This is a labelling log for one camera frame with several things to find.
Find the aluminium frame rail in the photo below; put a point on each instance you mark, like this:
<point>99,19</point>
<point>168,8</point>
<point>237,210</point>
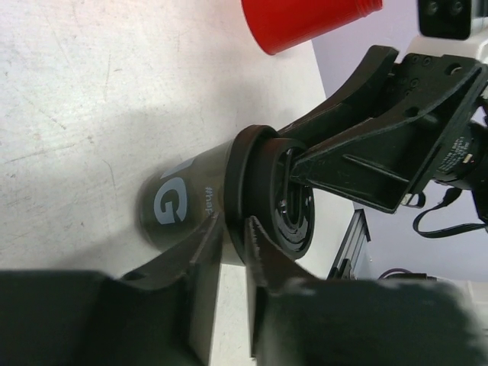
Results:
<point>352,260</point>

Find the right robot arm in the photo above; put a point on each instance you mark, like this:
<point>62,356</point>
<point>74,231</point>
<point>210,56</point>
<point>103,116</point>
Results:
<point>447,28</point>

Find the black cup lid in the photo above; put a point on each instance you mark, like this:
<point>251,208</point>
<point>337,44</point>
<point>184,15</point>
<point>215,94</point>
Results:
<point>256,183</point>

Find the red cylindrical cup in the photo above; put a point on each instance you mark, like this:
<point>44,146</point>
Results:
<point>278,25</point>

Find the dark coffee cup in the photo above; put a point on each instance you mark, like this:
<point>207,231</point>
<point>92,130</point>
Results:
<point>174,203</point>

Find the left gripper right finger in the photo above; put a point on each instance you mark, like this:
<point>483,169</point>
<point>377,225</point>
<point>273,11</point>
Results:
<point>283,298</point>

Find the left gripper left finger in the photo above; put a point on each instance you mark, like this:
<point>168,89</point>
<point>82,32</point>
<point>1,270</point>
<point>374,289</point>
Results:
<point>181,286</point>

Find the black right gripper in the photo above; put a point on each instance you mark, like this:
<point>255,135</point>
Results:
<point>382,163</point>

